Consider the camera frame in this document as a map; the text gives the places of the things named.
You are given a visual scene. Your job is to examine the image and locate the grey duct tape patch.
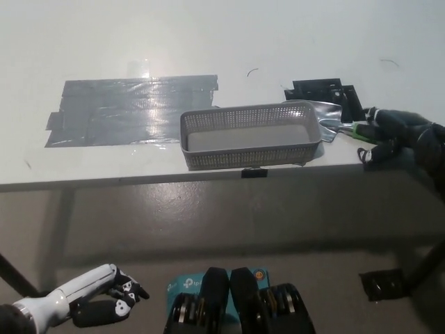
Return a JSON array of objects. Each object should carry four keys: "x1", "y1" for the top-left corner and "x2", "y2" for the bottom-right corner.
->
[{"x1": 44, "y1": 73, "x2": 220, "y2": 149}]

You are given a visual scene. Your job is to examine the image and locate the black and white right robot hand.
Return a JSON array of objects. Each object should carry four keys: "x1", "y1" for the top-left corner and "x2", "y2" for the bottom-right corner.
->
[{"x1": 357, "y1": 106, "x2": 439, "y2": 164}]

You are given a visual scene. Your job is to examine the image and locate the black table leg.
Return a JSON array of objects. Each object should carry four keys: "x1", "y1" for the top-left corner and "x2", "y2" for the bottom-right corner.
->
[
  {"x1": 0, "y1": 252, "x2": 41, "y2": 297},
  {"x1": 405, "y1": 239, "x2": 445, "y2": 296}
]

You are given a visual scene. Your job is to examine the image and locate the black robot body blocks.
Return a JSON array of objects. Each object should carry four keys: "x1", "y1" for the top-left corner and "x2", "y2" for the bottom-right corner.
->
[{"x1": 163, "y1": 266, "x2": 317, "y2": 334}]

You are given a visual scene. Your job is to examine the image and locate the garden trowel black green handle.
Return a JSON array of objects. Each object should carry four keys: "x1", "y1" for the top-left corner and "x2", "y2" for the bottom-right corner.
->
[{"x1": 312, "y1": 100, "x2": 383, "y2": 144}]

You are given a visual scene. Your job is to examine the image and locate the black tape patch on desk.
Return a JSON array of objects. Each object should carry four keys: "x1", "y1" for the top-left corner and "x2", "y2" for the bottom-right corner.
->
[{"x1": 284, "y1": 78, "x2": 364, "y2": 122}]

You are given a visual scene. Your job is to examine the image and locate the grey perforated plastic basket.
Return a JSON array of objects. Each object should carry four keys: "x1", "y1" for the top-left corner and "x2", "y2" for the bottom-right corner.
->
[{"x1": 179, "y1": 100, "x2": 323, "y2": 170}]

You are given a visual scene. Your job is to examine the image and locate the teal router box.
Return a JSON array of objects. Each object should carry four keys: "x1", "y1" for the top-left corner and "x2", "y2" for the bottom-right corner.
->
[{"x1": 165, "y1": 267, "x2": 271, "y2": 321}]

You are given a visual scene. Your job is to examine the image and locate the small black tape strip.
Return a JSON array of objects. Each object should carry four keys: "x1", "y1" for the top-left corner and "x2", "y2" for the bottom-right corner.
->
[{"x1": 241, "y1": 166, "x2": 269, "y2": 180}]

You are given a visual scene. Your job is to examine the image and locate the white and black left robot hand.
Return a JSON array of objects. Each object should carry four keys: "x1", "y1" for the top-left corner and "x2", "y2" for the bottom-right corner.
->
[{"x1": 13, "y1": 263, "x2": 150, "y2": 328}]

